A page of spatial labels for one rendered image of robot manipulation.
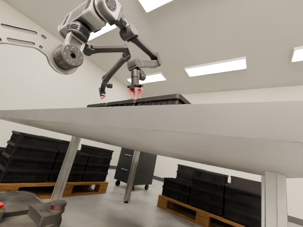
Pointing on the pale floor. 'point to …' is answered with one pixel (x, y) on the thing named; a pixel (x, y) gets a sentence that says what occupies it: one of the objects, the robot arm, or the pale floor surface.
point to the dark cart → (144, 157)
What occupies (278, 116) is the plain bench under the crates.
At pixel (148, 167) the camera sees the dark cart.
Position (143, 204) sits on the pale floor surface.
